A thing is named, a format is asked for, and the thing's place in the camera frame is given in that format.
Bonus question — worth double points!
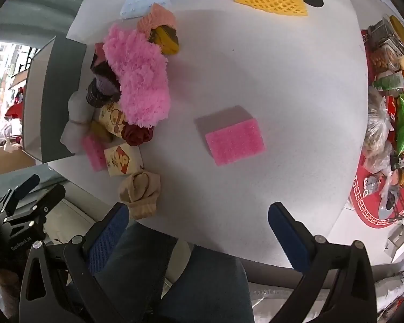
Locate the grey-green curtain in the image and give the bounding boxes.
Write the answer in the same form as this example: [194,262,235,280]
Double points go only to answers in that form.
[0,0,98,44]

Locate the large pink sponge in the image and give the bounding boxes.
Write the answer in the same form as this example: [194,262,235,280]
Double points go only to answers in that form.
[194,105,266,166]

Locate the red patterned mat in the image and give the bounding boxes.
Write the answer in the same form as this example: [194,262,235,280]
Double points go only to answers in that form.
[348,166,404,231]

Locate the peach knitted sock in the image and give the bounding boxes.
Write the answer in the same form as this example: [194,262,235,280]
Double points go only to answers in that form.
[137,3,180,56]

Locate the cardboard box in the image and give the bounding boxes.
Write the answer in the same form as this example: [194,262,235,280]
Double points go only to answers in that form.
[0,145,36,179]

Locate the purple sock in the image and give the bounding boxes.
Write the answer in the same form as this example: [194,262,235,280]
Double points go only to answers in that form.
[94,72,122,95]

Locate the small pink sponge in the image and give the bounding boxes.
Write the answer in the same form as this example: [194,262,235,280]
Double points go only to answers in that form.
[81,134,109,172]

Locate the white towel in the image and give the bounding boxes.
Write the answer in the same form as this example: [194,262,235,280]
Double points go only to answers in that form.
[60,91,95,155]

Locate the pink fluffy cloth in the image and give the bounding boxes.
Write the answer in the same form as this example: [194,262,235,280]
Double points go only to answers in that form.
[103,23,172,128]

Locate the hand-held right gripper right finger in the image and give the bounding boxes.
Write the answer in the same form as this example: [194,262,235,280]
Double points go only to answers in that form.
[267,202,378,323]

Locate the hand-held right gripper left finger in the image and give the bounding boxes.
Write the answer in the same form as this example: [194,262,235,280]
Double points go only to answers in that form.
[19,202,130,323]

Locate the yellow tissue packet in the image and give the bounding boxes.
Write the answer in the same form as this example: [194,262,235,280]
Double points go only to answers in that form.
[93,100,128,140]
[104,143,145,178]

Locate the dark patterned sock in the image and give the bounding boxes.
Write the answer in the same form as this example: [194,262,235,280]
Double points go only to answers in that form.
[86,79,120,108]

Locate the grey storage box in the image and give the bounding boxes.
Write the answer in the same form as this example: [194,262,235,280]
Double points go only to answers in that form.
[22,36,87,164]

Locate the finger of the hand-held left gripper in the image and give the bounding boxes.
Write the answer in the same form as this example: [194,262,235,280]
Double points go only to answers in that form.
[3,184,67,224]
[0,174,41,217]

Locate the yellow soft toy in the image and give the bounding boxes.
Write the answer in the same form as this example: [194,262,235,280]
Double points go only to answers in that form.
[90,121,113,142]

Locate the dark red sock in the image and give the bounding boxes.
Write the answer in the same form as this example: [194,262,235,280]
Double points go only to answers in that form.
[122,123,154,147]

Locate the glass jar with yellow lid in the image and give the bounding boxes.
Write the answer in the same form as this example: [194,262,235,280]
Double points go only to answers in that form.
[367,13,404,58]

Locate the person's left forearm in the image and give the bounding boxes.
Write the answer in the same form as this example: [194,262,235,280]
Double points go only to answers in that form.
[0,269,22,317]

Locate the clear plastic bag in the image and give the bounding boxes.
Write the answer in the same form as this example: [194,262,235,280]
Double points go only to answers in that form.
[362,87,396,175]

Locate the beige socks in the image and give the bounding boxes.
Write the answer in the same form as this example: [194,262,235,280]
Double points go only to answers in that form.
[118,171,161,220]

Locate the green bottle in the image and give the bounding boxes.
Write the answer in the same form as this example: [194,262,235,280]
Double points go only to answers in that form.
[373,74,404,91]

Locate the small white carton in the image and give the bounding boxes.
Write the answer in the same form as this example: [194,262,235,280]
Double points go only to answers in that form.
[384,225,404,263]

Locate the person's blue jeans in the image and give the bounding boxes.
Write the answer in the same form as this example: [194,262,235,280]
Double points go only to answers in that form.
[67,222,256,323]

